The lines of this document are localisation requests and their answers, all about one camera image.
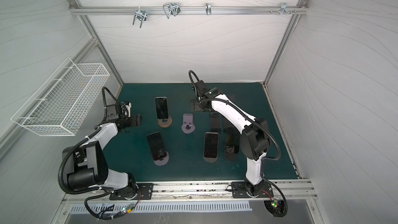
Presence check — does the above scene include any phone from grey stand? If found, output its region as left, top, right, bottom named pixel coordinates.
left=222, top=117, right=234, bottom=133

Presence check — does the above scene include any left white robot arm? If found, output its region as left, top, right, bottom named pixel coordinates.
left=58, top=114, right=142, bottom=200

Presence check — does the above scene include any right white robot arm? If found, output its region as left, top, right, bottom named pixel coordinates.
left=195, top=94, right=269, bottom=198

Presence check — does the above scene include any lilac phone stand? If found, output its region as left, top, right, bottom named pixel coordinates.
left=181, top=114, right=195, bottom=134

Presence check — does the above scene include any wooden round base phone stand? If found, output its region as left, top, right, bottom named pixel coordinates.
left=158, top=116, right=173, bottom=128

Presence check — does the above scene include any front right dark phone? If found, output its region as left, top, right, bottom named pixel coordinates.
left=226, top=127, right=240, bottom=154

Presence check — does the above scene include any front left grey stand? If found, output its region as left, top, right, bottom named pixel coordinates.
left=154, top=152, right=170, bottom=167

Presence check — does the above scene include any grey stand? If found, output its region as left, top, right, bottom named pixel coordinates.
left=204, top=157, right=218, bottom=163
left=154, top=152, right=170, bottom=167

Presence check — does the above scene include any front middle grey stand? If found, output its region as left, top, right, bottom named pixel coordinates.
left=204, top=157, right=218, bottom=163

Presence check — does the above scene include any metal clamp hook three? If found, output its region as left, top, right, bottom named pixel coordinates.
left=205, top=3, right=211, bottom=16

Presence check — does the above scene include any metal clamp hook two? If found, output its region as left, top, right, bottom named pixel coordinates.
left=162, top=2, right=181, bottom=19

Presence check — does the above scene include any metal clamp hook one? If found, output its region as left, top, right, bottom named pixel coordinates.
left=132, top=9, right=147, bottom=28

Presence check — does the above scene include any metal clamp hook four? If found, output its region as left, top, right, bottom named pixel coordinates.
left=269, top=3, right=296, bottom=16

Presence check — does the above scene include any aluminium top crossbar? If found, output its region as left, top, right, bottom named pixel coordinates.
left=69, top=5, right=309, bottom=16

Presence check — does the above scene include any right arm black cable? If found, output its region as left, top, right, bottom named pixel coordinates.
left=188, top=69, right=288, bottom=218

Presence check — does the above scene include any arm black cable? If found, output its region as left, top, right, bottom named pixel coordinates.
left=188, top=69, right=288, bottom=218
left=57, top=86, right=142, bottom=221

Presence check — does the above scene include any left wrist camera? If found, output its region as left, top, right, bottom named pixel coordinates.
left=106, top=101, right=132, bottom=122

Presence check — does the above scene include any white wire basket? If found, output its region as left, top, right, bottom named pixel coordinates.
left=11, top=58, right=110, bottom=136

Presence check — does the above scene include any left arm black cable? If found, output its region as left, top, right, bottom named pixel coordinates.
left=57, top=86, right=142, bottom=221

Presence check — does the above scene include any white slotted cable duct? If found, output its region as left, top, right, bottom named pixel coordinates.
left=69, top=201, right=252, bottom=214

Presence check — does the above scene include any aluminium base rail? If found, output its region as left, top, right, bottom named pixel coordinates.
left=62, top=178, right=318, bottom=204

